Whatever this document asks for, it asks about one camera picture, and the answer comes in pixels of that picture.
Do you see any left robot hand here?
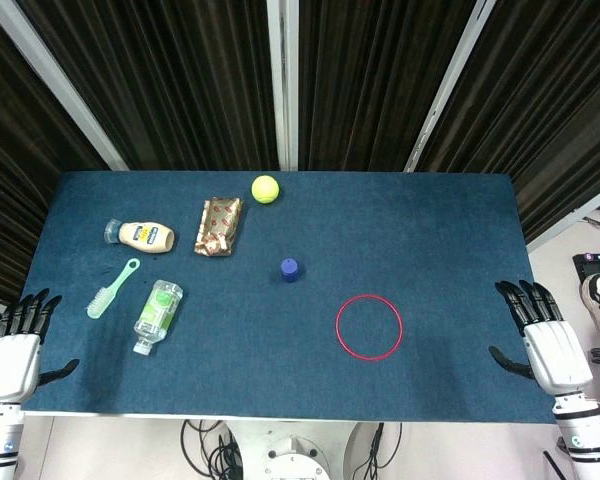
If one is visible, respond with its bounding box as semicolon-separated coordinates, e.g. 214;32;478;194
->
0;287;80;404

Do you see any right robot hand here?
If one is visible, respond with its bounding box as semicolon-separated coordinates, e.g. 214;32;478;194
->
488;279;594;398

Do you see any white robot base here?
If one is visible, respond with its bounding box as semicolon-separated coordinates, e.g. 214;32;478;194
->
225;418;366;480

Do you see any black floor device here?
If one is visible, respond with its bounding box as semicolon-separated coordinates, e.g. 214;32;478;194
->
572;251;600;290

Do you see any light green brush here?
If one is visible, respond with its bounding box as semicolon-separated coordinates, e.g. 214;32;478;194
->
85;257;142;319

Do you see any clear green-label bottle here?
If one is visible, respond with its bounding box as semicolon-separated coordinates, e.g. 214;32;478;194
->
133;279;184;356

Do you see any mayonnaise squeeze bottle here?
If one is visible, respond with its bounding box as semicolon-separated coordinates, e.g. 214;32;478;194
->
103;218;176;255

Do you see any dark folding screen panel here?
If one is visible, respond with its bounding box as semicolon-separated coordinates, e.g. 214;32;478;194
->
413;0;600;246
0;0;107;307
17;0;281;172
296;0;479;172

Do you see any gold snack wrapper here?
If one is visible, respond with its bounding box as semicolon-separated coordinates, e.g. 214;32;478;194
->
194;196;244;257

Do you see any blue table mat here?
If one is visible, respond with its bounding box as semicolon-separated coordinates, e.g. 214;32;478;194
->
19;171;557;425

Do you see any blue bottle cap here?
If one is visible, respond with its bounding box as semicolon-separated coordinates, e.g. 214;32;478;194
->
279;257;302;284

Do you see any yellow tennis ball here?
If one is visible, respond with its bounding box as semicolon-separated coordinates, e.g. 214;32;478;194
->
251;174;281;205

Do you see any red ring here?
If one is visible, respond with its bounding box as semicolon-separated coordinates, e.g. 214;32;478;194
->
335;294;404;360

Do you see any black cable bundle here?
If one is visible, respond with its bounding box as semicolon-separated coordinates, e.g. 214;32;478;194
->
180;418;241;480

